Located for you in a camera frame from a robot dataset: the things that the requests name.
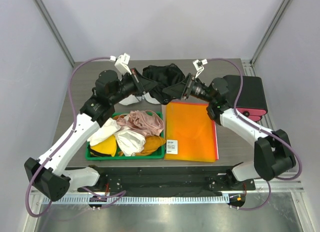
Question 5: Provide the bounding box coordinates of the white cable duct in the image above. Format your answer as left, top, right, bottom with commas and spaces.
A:
53, 194, 230, 205

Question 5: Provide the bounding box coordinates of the black lace bra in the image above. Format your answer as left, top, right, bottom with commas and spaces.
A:
142, 63, 185, 105

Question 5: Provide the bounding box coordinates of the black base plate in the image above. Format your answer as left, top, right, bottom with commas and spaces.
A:
77, 166, 257, 197

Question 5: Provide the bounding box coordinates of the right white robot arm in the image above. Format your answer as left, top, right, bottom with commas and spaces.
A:
142, 72, 302, 190

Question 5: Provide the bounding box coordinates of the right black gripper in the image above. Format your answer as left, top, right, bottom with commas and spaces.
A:
162, 73, 215, 104

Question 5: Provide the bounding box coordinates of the white bra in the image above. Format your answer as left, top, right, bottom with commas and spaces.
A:
87, 118, 146, 157

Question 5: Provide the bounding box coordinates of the mustard yellow bra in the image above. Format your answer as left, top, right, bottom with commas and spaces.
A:
87, 135, 166, 157

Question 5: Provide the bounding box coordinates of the orange plastic folder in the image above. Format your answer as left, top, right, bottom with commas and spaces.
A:
163, 102, 217, 163

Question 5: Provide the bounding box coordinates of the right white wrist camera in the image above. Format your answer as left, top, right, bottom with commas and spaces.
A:
192, 59, 208, 78

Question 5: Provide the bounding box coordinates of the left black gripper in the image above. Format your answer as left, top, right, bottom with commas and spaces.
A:
109, 67, 157, 105

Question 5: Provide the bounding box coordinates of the pink satin bra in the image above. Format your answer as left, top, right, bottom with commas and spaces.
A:
115, 110, 165, 137

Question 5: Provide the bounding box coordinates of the white mesh laundry bag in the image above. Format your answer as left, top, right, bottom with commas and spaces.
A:
119, 93, 161, 106

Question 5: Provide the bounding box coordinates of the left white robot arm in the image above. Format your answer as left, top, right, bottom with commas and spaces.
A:
24, 69, 156, 202

